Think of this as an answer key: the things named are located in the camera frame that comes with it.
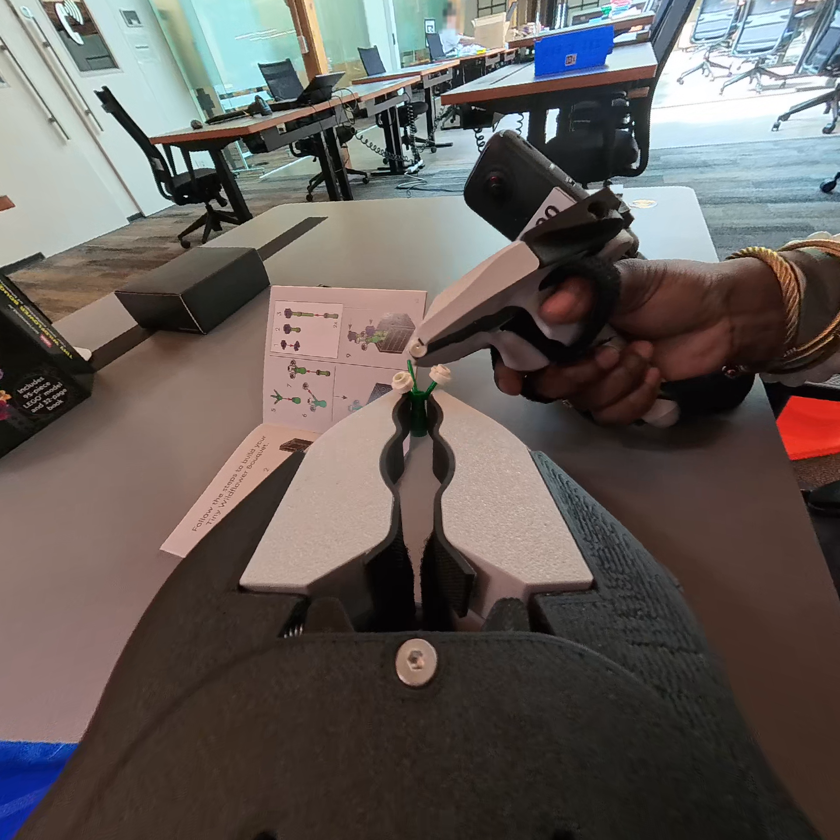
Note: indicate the blue plastic crate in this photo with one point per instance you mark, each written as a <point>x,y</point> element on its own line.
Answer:
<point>574,50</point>

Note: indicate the matte black box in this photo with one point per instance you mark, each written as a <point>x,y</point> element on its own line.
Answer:
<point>190,289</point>

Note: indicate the small white flower brick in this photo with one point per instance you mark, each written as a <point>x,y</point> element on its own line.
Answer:
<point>416,348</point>
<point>400,381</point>
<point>440,374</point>

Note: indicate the grey desk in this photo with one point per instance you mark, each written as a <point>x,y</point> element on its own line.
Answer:
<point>709,525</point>

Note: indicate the person's right hand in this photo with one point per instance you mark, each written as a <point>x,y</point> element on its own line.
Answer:
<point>696,322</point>

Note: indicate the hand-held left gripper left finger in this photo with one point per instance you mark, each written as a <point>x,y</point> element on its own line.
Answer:
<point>328,512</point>

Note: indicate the white instruction booklet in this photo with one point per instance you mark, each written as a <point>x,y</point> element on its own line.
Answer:
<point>328,355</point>

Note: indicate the wooden table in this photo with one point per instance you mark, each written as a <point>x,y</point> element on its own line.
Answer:
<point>263,125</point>
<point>551,82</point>

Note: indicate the green toy stem brick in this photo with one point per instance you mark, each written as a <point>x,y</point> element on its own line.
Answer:
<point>418,410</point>

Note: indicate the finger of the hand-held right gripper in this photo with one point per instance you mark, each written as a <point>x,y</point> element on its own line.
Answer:
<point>519,341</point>
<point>479,295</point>

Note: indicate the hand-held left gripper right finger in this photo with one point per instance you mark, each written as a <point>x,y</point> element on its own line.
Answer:
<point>512,512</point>

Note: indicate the black glossy cardboard box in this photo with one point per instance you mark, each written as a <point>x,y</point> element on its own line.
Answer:
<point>33,381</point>

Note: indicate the black office chair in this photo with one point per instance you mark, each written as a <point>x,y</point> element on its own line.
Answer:
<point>610,125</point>
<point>309,105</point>
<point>177,177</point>

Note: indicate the blue plastic bin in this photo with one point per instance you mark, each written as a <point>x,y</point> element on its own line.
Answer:
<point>33,788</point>

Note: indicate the person's right forearm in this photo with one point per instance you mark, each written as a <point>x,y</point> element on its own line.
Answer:
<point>824,315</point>

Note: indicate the orange traffic cone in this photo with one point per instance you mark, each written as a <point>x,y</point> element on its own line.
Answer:
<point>811,427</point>

